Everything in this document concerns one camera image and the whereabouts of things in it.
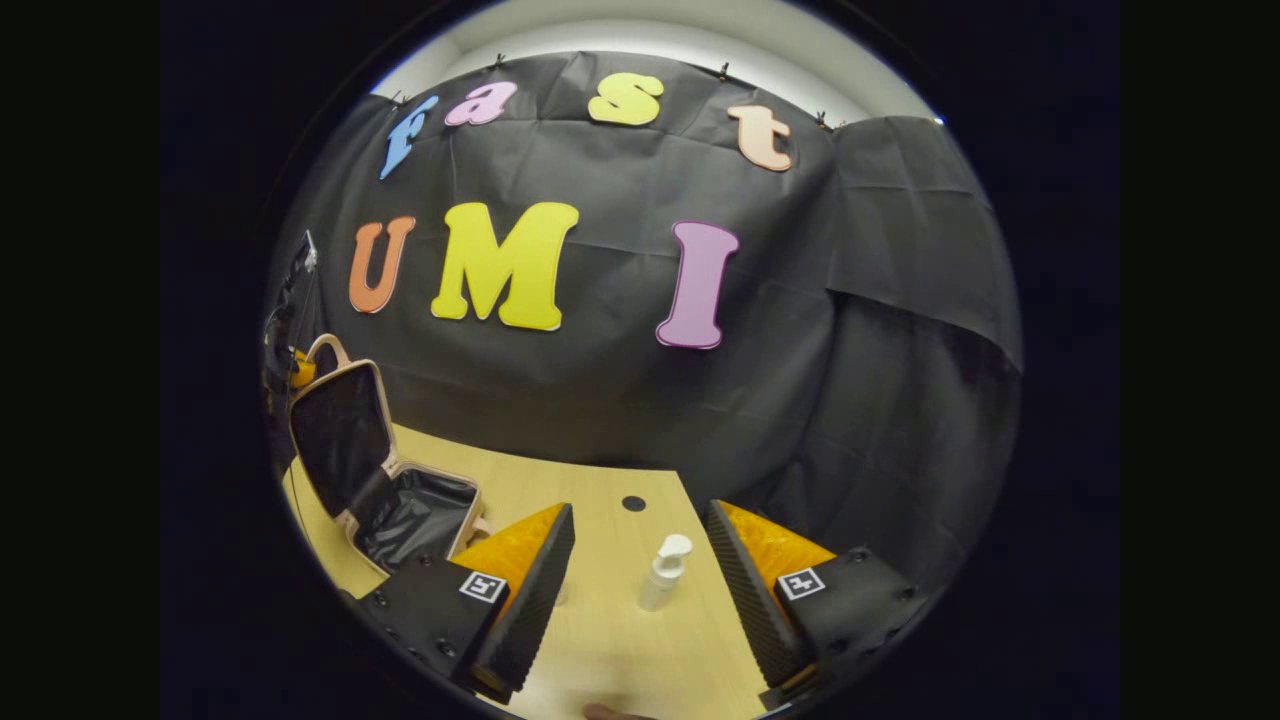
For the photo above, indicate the beige suitcase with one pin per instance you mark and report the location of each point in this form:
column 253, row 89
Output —
column 345, row 440

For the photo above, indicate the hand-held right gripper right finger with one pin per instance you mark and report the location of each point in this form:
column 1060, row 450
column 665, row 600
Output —
column 745, row 590

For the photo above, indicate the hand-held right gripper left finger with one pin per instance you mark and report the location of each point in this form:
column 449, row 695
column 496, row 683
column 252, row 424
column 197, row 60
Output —
column 535, row 600

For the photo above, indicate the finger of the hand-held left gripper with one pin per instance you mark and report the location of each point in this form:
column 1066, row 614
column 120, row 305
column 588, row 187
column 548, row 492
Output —
column 303, row 372

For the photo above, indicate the white pump bottle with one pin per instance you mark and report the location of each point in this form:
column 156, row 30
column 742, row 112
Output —
column 660, row 585

